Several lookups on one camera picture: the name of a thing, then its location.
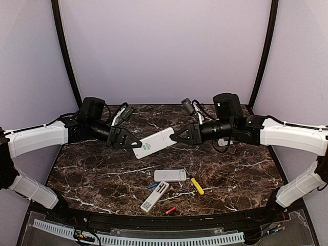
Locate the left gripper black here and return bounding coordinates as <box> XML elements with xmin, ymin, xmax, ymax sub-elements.
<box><xmin>88</xmin><ymin>118</ymin><xmax>142</xmax><ymax>149</ymax></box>

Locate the white remote with buttons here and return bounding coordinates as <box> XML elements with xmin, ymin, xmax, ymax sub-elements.
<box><xmin>133</xmin><ymin>127</ymin><xmax>177</xmax><ymax>159</ymax></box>

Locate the white battery cover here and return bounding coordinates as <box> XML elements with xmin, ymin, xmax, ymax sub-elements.
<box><xmin>217</xmin><ymin>138</ymin><xmax>231</xmax><ymax>147</ymax></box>

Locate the blue battery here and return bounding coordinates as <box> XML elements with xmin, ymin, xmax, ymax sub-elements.
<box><xmin>147</xmin><ymin>183</ymin><xmax>158</xmax><ymax>190</ymax></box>

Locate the yellow handled screwdriver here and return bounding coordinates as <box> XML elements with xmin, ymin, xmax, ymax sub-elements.
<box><xmin>189</xmin><ymin>175</ymin><xmax>204</xmax><ymax>195</ymax></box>

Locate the white remote with label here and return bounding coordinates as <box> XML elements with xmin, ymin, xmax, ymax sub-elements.
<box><xmin>140</xmin><ymin>181</ymin><xmax>170</xmax><ymax>212</ymax></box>

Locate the red orange battery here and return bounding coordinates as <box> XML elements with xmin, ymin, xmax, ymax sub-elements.
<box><xmin>166</xmin><ymin>207</ymin><xmax>176</xmax><ymax>214</ymax></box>

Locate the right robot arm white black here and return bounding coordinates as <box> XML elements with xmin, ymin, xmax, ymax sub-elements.
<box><xmin>170</xmin><ymin>93</ymin><xmax>327</xmax><ymax>222</ymax></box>

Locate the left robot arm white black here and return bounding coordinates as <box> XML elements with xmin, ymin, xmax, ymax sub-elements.
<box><xmin>1</xmin><ymin>97</ymin><xmax>142</xmax><ymax>223</ymax></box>

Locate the black front rail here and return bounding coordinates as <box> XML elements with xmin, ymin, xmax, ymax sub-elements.
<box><xmin>40</xmin><ymin>208</ymin><xmax>290</xmax><ymax>232</ymax></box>

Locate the white slotted cable duct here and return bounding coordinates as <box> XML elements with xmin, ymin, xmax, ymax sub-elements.
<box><xmin>32</xmin><ymin>219</ymin><xmax>245</xmax><ymax>245</ymax></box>

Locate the right black frame post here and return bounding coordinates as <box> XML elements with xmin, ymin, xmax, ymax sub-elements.
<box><xmin>248</xmin><ymin>0</ymin><xmax>279</xmax><ymax>111</ymax></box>

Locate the black frame post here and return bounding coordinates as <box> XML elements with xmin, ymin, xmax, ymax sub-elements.
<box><xmin>51</xmin><ymin>0</ymin><xmax>83</xmax><ymax>108</ymax></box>
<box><xmin>248</xmin><ymin>0</ymin><xmax>279</xmax><ymax>111</ymax></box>

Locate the left black frame post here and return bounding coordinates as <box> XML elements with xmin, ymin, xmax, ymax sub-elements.
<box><xmin>51</xmin><ymin>0</ymin><xmax>83</xmax><ymax>108</ymax></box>

